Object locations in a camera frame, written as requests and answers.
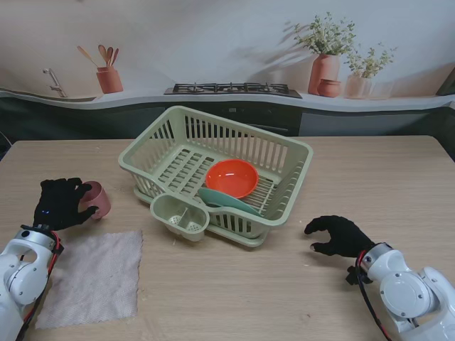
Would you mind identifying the red left arm cable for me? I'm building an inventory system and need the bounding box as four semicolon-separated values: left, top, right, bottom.
16;230;62;341

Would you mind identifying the orange plastic bowl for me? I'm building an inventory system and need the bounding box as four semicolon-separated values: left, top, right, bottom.
205;158;259;199

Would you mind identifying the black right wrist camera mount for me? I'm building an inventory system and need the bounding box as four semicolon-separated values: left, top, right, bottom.
346;265;373;286

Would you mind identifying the printed kitchen backdrop banner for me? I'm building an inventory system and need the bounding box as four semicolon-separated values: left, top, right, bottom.
0;0;455;141

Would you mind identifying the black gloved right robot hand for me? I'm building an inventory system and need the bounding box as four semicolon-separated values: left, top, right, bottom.
304;215;376;259

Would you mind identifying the pink plastic cup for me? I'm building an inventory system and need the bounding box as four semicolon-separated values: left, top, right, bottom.
78;180;112;221

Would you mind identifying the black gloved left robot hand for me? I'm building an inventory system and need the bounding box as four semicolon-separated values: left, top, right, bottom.
33;177;102;232

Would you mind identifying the red black right arm cable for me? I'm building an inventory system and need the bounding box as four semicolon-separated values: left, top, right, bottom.
355;250;392;341

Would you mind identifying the teal plate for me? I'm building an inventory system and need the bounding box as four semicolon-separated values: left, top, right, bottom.
198;188;264;217

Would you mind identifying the grey cleaning cloth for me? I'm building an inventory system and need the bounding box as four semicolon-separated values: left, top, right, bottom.
34;229;144;330

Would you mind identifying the pale green cutlery holder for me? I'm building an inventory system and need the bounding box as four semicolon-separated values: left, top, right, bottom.
149;193;210;243

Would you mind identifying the pale green plastic dish rack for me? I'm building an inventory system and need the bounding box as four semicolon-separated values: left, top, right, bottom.
117;105;315;228

